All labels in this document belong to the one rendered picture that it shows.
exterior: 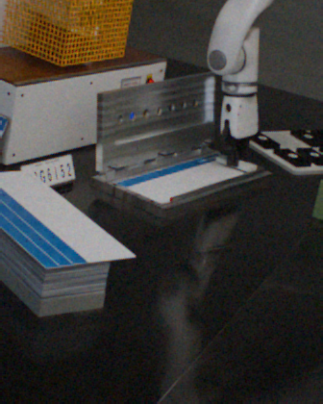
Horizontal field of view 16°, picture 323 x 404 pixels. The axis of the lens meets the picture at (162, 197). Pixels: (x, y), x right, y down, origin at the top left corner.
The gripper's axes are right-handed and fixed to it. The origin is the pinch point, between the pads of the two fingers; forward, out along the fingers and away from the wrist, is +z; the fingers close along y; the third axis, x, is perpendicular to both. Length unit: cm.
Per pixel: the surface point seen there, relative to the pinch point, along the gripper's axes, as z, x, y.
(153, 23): -8, 153, 171
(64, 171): -1.7, 16.4, -44.2
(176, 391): 15, -49, -93
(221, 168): 2.5, 1.6, -4.3
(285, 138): 2.3, 8.2, 37.1
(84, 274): 3, -24, -86
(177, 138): -4.5, 10.4, -10.4
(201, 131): -4.9, 10.4, -0.3
